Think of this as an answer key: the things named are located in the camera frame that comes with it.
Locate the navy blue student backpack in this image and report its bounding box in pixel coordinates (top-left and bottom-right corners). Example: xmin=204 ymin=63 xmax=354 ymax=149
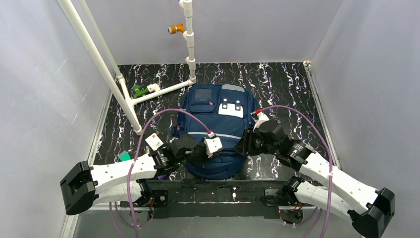
xmin=171 ymin=84 xmax=259 ymax=180

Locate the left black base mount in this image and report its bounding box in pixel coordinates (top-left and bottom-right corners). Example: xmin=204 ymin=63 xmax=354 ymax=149
xmin=131 ymin=181 xmax=169 ymax=208

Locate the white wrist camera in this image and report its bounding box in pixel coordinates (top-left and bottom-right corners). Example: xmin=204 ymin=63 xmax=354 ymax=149
xmin=251 ymin=109 xmax=269 ymax=131
xmin=204 ymin=131 xmax=223 ymax=159

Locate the purple cable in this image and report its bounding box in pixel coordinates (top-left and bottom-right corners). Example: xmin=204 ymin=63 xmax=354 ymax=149
xmin=108 ymin=108 xmax=215 ymax=238
xmin=256 ymin=105 xmax=334 ymax=238

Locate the white PVC pipe frame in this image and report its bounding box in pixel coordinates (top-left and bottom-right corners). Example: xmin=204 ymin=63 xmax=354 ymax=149
xmin=57 ymin=0 xmax=198 ymax=135

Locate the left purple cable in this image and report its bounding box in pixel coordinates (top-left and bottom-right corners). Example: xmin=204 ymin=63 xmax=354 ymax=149
xmin=108 ymin=108 xmax=215 ymax=238

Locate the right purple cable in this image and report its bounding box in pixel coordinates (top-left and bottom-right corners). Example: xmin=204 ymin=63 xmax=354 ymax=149
xmin=256 ymin=105 xmax=334 ymax=238

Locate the aluminium rail frame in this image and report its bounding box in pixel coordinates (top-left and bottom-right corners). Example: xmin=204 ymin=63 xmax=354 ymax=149
xmin=60 ymin=60 xmax=373 ymax=238

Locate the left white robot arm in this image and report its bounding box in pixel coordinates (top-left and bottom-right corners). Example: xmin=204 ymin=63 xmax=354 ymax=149
xmin=59 ymin=134 xmax=222 ymax=215

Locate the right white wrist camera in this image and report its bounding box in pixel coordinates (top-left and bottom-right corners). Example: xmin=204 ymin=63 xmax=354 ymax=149
xmin=251 ymin=109 xmax=269 ymax=131

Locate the teal green eraser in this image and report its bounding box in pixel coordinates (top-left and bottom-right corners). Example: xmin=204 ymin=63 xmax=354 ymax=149
xmin=118 ymin=151 xmax=131 ymax=162

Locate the green pipe valve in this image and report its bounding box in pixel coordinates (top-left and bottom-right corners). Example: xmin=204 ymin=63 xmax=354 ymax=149
xmin=132 ymin=85 xmax=150 ymax=99

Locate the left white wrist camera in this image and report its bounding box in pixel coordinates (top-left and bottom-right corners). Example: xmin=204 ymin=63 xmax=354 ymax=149
xmin=204 ymin=131 xmax=223 ymax=159

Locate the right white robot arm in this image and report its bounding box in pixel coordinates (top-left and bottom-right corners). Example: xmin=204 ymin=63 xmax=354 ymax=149
xmin=234 ymin=120 xmax=395 ymax=238

